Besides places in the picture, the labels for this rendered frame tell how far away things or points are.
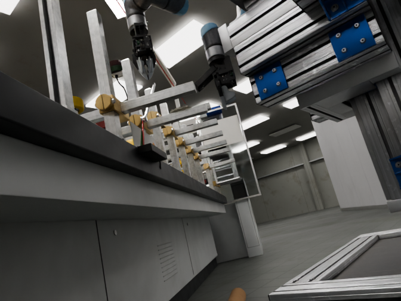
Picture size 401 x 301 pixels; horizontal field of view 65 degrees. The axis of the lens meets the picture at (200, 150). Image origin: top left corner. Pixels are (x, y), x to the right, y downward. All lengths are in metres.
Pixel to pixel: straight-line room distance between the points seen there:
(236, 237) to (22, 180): 3.34
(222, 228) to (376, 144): 2.93
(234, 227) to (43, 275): 3.03
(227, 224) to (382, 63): 3.07
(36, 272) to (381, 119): 1.01
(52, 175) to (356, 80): 0.78
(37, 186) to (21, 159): 0.05
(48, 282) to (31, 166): 0.41
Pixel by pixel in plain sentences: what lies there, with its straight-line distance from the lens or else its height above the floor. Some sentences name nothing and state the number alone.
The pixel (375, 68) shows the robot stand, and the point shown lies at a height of 0.70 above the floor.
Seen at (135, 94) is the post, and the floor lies 0.96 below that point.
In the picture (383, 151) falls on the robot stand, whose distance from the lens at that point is 1.05.
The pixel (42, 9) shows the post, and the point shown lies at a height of 0.98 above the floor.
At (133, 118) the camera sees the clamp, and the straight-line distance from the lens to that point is 1.22.
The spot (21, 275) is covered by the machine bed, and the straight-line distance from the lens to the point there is 0.88.
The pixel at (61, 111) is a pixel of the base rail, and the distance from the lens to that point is 0.67.
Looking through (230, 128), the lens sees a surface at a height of 1.46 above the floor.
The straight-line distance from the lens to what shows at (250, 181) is 3.65.
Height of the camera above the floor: 0.41
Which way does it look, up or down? 14 degrees up
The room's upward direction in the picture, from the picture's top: 13 degrees counter-clockwise
